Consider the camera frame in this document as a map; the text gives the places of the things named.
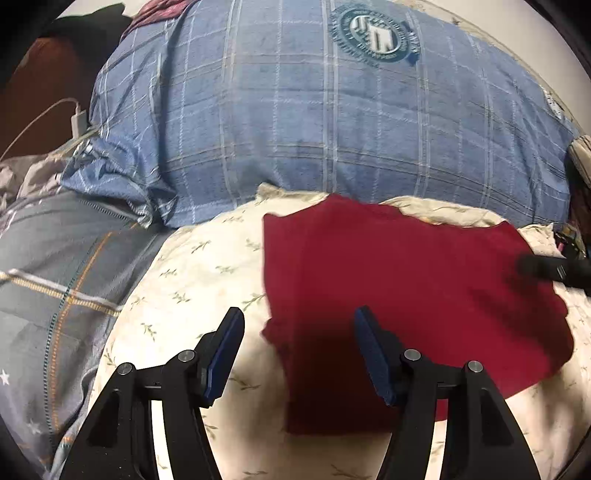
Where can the white charger plug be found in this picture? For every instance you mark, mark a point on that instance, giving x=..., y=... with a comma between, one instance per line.
x=78, y=122

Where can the grey plaid bedsheet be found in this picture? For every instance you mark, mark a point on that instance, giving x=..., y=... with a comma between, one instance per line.
x=46, y=254

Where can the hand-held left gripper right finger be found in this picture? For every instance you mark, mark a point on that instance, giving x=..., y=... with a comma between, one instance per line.
x=374, y=355

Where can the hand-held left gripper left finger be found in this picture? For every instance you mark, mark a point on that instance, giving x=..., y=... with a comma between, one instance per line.
x=224, y=355

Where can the red knit sweater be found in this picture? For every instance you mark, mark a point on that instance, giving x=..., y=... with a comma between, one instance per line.
x=392, y=277

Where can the black cloth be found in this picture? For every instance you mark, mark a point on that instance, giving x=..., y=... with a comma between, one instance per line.
x=87, y=23

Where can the blue plaid pillow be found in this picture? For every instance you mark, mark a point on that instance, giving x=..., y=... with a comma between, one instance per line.
x=277, y=115

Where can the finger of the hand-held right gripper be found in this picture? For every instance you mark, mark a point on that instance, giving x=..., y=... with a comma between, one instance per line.
x=547, y=267

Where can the brown wooden headboard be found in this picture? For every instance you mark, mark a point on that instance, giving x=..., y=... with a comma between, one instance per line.
x=41, y=87

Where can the cream leaf-print pillow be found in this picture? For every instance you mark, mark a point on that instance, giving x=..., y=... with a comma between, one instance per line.
x=194, y=286

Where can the grey crumpled cloth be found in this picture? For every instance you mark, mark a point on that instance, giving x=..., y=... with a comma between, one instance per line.
x=27, y=177

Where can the dark red patterned cloth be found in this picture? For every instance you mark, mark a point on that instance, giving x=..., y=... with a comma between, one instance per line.
x=154, y=14

